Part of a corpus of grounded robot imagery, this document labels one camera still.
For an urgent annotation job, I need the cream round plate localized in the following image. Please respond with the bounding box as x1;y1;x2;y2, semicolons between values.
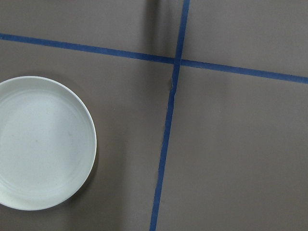
0;76;97;211

